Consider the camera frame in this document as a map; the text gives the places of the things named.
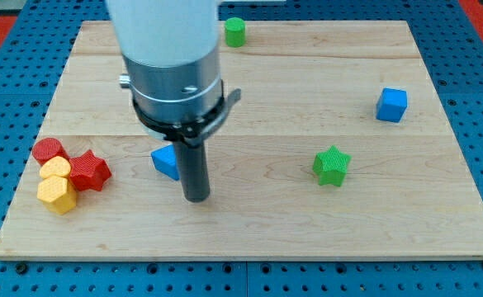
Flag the blue triangle block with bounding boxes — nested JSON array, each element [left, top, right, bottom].
[[150, 144, 180, 181]]

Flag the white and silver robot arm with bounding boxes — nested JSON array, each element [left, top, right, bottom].
[[106, 0, 225, 146]]

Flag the light wooden board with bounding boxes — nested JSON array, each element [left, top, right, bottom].
[[0, 21, 483, 262]]

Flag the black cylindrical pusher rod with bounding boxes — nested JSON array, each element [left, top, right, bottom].
[[173, 142, 211, 203]]

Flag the green star block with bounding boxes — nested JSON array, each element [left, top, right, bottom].
[[312, 145, 352, 186]]

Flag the green cylinder block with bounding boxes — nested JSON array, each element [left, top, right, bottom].
[[224, 17, 246, 48]]

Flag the red star block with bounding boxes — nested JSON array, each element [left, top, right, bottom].
[[69, 149, 111, 191]]

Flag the blue cube block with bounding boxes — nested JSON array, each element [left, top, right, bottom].
[[376, 87, 408, 123]]

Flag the yellow heart block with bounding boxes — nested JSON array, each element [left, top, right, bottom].
[[39, 156, 72, 179]]

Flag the yellow hexagon block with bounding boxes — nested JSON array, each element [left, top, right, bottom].
[[36, 176, 78, 215]]

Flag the red cylinder block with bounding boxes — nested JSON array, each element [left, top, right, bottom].
[[31, 138, 69, 166]]

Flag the black clamp ring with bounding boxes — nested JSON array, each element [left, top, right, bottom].
[[132, 80, 242, 149]]

